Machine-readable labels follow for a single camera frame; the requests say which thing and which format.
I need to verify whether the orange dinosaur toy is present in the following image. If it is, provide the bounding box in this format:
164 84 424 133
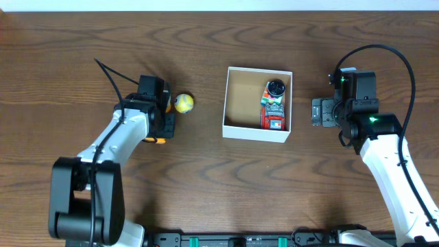
143 90 171 144

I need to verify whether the red toy robot car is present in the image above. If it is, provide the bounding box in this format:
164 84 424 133
261 104 285 131

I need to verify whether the small black round cap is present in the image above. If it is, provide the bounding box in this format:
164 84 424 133
267 79 286 98

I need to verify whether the colourful puzzle cube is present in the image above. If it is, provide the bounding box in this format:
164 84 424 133
261 82 283 106

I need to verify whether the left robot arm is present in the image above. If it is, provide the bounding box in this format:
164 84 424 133
48 75 175 246

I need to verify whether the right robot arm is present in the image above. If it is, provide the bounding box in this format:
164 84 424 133
311 68 438 246

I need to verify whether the yellow grey ball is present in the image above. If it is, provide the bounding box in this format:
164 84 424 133
174 94 194 114

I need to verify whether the white cardboard box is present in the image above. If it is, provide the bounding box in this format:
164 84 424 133
222 67 293 143

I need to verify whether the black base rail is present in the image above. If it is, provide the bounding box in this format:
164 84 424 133
142 226 341 247

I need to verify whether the right black cable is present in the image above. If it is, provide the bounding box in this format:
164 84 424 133
332 43 439 237

